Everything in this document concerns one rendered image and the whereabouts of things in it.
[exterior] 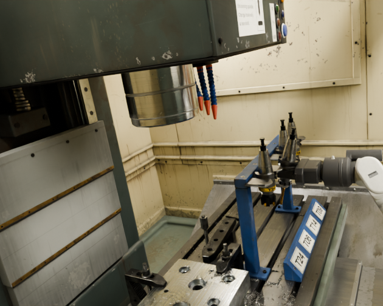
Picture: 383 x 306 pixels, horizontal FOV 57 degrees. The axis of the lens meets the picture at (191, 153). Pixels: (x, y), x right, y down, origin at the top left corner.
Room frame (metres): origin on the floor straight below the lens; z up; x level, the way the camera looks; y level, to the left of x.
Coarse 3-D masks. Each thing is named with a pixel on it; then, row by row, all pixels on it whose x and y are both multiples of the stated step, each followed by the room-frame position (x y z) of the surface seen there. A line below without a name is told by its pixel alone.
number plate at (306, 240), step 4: (304, 232) 1.07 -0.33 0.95; (300, 236) 1.04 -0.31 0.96; (304, 236) 1.05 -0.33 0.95; (308, 236) 1.06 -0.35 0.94; (300, 240) 1.02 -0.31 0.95; (304, 240) 1.03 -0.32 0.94; (308, 240) 1.04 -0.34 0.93; (312, 240) 1.05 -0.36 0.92; (304, 244) 1.01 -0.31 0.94; (308, 244) 1.03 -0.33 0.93; (312, 244) 1.04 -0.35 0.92; (308, 248) 1.01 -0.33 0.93; (308, 252) 1.00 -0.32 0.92
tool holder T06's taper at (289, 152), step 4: (288, 140) 1.04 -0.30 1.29; (292, 140) 1.04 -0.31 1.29; (296, 140) 1.04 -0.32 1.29; (288, 144) 1.04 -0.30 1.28; (292, 144) 1.04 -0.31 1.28; (288, 148) 1.04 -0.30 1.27; (292, 148) 1.04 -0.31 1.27; (284, 152) 1.05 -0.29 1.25; (288, 152) 1.04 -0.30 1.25; (292, 152) 1.04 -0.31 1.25; (284, 156) 1.05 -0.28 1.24; (288, 156) 1.04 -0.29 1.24; (292, 156) 1.04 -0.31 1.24; (288, 160) 1.04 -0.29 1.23; (292, 160) 1.04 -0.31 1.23
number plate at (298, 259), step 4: (296, 248) 0.98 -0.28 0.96; (296, 252) 0.96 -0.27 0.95; (300, 252) 0.97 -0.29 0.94; (292, 256) 0.94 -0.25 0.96; (296, 256) 0.95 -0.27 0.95; (300, 256) 0.96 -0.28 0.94; (304, 256) 0.97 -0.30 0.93; (292, 260) 0.92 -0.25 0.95; (296, 260) 0.93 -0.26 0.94; (300, 260) 0.94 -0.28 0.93; (304, 260) 0.95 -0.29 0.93; (296, 264) 0.92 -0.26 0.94; (300, 264) 0.93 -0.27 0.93; (304, 264) 0.94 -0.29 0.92; (300, 268) 0.91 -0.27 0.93; (304, 268) 0.92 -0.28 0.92
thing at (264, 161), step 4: (260, 152) 0.98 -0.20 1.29; (264, 152) 0.97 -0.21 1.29; (268, 152) 0.98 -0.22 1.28; (260, 156) 0.98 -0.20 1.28; (264, 156) 0.97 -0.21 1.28; (268, 156) 0.97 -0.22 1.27; (260, 160) 0.97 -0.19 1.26; (264, 160) 0.97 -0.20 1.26; (268, 160) 0.97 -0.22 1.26; (260, 164) 0.97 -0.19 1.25; (264, 164) 0.97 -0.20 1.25; (268, 164) 0.97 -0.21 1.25; (260, 168) 0.97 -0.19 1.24; (264, 168) 0.96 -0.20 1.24; (268, 168) 0.96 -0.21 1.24; (272, 168) 0.98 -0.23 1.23; (260, 172) 0.97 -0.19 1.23; (264, 172) 0.96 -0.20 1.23; (268, 172) 0.96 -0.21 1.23
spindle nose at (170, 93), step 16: (192, 64) 0.79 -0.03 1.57; (128, 80) 0.75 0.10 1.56; (144, 80) 0.73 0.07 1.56; (160, 80) 0.73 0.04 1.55; (176, 80) 0.74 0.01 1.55; (192, 80) 0.78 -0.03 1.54; (128, 96) 0.77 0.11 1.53; (144, 96) 0.73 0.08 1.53; (160, 96) 0.73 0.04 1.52; (176, 96) 0.74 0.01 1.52; (192, 96) 0.76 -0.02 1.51; (144, 112) 0.74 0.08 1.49; (160, 112) 0.73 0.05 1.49; (176, 112) 0.73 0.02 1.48; (192, 112) 0.76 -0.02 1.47
